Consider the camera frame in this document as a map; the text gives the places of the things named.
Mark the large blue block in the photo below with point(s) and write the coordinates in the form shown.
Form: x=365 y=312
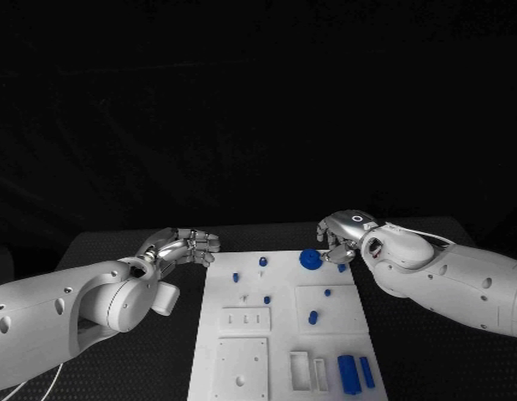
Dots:
x=348 y=374

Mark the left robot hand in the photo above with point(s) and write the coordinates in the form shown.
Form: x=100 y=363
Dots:
x=185 y=246

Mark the blue gear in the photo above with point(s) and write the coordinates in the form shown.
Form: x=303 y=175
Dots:
x=309 y=259

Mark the thin blue block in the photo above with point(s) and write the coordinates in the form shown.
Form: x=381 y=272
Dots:
x=367 y=372

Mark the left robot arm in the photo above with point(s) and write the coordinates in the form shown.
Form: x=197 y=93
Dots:
x=37 y=313

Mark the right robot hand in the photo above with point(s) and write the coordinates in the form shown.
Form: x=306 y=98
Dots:
x=344 y=231

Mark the white task board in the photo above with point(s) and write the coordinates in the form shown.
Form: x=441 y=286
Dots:
x=280 y=329

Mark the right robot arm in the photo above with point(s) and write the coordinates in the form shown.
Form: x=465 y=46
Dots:
x=465 y=282

